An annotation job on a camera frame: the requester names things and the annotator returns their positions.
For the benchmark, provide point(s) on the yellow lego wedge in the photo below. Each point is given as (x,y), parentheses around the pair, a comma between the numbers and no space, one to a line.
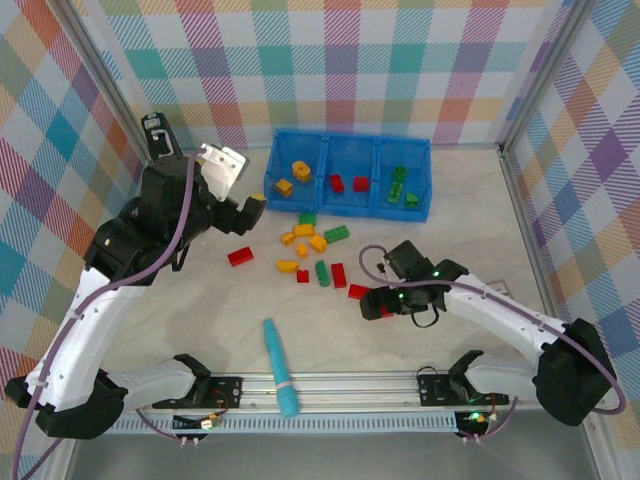
(286,266)

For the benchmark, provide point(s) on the green lego wedge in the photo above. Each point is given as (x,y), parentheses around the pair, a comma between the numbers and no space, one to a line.
(412,200)

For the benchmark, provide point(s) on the teal marker pen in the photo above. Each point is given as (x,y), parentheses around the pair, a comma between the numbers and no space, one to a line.
(280,370)

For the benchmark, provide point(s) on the yellow curved lego brick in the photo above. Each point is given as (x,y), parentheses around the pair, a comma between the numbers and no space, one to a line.
(303,230)
(301,171)

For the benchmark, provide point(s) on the blue three-compartment bin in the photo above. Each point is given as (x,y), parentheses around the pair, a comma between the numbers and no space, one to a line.
(350,155)

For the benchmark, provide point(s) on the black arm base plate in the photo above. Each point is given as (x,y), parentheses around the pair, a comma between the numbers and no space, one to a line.
(227,392)
(432,392)

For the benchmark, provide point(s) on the small red lego cube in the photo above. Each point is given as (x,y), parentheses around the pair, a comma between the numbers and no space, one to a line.
(359,184)

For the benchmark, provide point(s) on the small yellow lego brick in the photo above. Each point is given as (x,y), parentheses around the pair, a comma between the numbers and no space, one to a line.
(302,251)

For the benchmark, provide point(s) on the small red lego brick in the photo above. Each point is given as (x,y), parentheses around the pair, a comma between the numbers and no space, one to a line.
(303,276)

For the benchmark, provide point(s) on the long aluminium mounting rail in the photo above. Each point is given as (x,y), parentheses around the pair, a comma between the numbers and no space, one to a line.
(350,392)

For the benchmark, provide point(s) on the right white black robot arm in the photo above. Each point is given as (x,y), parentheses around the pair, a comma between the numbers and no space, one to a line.
(500,317)

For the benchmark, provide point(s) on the long green lego brick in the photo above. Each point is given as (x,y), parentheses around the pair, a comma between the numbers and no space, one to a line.
(322,274)
(395,192)

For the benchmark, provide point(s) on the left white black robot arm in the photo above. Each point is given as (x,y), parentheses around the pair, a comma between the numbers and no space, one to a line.
(92,335)

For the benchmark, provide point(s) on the aluminium side rail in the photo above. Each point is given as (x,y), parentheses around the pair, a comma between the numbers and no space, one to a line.
(524,215)

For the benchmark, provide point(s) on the aluminium frame post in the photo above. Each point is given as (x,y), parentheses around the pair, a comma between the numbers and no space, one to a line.
(546,65)
(103,65)

